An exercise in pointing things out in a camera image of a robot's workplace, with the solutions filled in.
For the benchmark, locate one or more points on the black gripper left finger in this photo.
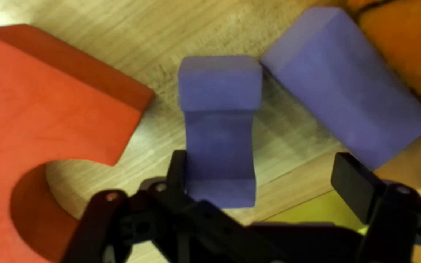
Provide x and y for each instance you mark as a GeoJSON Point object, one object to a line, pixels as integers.
{"type": "Point", "coordinates": [122, 223]}

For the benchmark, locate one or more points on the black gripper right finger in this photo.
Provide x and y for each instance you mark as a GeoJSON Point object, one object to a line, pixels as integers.
{"type": "Point", "coordinates": [394, 219]}

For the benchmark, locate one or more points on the purple I-shaped foam block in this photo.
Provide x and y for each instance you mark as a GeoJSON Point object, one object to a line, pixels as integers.
{"type": "Point", "coordinates": [219, 135]}

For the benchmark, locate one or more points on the yellow triangular foam block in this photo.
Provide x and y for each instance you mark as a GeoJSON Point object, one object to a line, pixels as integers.
{"type": "Point", "coordinates": [317, 211]}

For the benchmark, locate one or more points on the purple rectangular foam block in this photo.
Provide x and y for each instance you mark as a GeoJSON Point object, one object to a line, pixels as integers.
{"type": "Point", "coordinates": [342, 87]}

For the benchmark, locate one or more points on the orange plush basketball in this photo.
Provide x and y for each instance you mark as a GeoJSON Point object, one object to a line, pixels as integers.
{"type": "Point", "coordinates": [409, 43]}

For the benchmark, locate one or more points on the red foam arch block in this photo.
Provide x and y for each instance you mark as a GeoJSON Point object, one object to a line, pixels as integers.
{"type": "Point", "coordinates": [49, 106]}

